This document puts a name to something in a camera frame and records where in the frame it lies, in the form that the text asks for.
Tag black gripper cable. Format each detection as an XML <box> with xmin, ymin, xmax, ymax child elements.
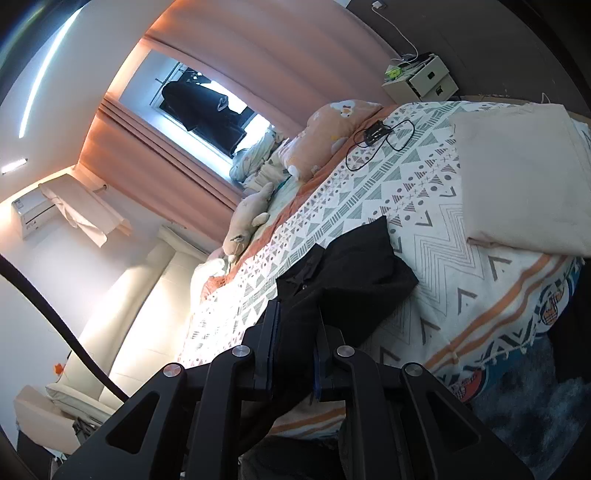
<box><xmin>0</xmin><ymin>254</ymin><xmax>130</xmax><ymax>402</ymax></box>

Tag patterned white orange blanket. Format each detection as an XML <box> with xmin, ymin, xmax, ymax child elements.
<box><xmin>178</xmin><ymin>100</ymin><xmax>583</xmax><ymax>439</ymax></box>

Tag blue shaggy rug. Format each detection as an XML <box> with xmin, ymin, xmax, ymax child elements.
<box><xmin>471</xmin><ymin>342</ymin><xmax>591</xmax><ymax>467</ymax></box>

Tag white charging cable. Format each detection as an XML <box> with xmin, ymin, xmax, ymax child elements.
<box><xmin>372</xmin><ymin>2</ymin><xmax>419</xmax><ymax>61</ymax></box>

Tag metal clothes rail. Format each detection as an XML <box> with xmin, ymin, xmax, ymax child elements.
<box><xmin>150</xmin><ymin>62</ymin><xmax>204</xmax><ymax>109</ymax></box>

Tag beige folded cloth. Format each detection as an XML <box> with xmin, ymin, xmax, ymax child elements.
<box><xmin>447</xmin><ymin>102</ymin><xmax>591</xmax><ymax>258</ymax></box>

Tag blue orange printed bedsheet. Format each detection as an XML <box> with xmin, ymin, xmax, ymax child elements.
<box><xmin>443</xmin><ymin>265</ymin><xmax>580</xmax><ymax>402</ymax></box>

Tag beige plush toy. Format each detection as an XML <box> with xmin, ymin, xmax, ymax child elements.
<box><xmin>223</xmin><ymin>182</ymin><xmax>274</xmax><ymax>265</ymax></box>

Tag white nightstand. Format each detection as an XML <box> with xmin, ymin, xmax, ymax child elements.
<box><xmin>382</xmin><ymin>53</ymin><xmax>459</xmax><ymax>104</ymax></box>

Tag hanging white shirt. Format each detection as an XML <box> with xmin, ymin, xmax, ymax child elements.
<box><xmin>39</xmin><ymin>175</ymin><xmax>132</xmax><ymax>247</ymax></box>

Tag small black device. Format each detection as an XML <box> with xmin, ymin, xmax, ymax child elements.
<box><xmin>362</xmin><ymin>121</ymin><xmax>391</xmax><ymax>144</ymax></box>

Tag orange printed pillow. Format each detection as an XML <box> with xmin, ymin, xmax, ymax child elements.
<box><xmin>277</xmin><ymin>99</ymin><xmax>384</xmax><ymax>178</ymax></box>

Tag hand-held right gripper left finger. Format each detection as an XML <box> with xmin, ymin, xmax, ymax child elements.
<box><xmin>53</xmin><ymin>300</ymin><xmax>282</xmax><ymax>480</ymax></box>

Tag ceiling strip light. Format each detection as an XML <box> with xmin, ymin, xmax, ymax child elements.
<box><xmin>18</xmin><ymin>7</ymin><xmax>86</xmax><ymax>139</ymax></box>

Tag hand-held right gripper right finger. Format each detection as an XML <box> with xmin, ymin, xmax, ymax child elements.
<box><xmin>313</xmin><ymin>307</ymin><xmax>534</xmax><ymax>480</ymax></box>

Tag white air conditioner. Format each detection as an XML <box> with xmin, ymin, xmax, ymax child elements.
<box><xmin>11</xmin><ymin>178</ymin><xmax>70</xmax><ymax>238</ymax></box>

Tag dark framed window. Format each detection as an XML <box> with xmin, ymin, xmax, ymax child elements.
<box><xmin>120</xmin><ymin>50</ymin><xmax>273</xmax><ymax>162</ymax></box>

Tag black charger with cable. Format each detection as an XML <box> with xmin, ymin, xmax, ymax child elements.
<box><xmin>345</xmin><ymin>119</ymin><xmax>416</xmax><ymax>172</ymax></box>

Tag pink curtain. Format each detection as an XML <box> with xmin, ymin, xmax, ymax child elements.
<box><xmin>78</xmin><ymin>97</ymin><xmax>245</xmax><ymax>245</ymax></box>
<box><xmin>148</xmin><ymin>0</ymin><xmax>402</xmax><ymax>134</ymax></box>

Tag cream padded headboard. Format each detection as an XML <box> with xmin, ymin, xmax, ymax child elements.
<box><xmin>14</xmin><ymin>224</ymin><xmax>208</xmax><ymax>455</ymax></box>

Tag crumpled pale duvet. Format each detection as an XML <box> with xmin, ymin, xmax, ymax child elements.
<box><xmin>228</xmin><ymin>129</ymin><xmax>296</xmax><ymax>195</ymax></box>

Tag hanging dark jacket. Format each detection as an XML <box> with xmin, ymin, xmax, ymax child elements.
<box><xmin>161</xmin><ymin>80</ymin><xmax>247</xmax><ymax>148</ymax></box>

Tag black button shirt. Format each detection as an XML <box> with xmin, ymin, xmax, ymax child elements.
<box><xmin>241</xmin><ymin>215</ymin><xmax>420</xmax><ymax>462</ymax></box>

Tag pale pillow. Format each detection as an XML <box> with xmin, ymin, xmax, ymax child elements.
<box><xmin>191</xmin><ymin>247</ymin><xmax>232</xmax><ymax>301</ymax></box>

